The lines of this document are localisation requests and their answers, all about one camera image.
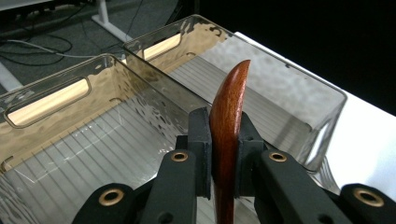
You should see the black floor cable bundle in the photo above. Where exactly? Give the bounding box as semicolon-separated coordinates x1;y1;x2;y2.
0;0;148;68

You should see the transparent brown plastic bin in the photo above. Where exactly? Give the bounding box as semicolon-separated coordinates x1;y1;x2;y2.
0;53;213;224
122;13;348;195

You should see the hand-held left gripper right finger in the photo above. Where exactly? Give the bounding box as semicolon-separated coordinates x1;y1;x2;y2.
234;111;353;224

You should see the white metal desk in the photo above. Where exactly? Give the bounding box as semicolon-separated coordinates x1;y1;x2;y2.
0;0;134;94

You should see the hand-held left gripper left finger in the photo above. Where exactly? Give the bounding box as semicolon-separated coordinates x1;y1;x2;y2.
138;106;213;224

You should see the white table cover board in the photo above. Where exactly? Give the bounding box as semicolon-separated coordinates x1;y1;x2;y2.
234;31;396;202

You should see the brown wooden spoon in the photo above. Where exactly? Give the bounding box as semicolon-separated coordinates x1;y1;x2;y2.
208;59;252;224

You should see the white floor cable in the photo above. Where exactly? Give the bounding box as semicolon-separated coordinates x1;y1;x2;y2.
5;38;98;60

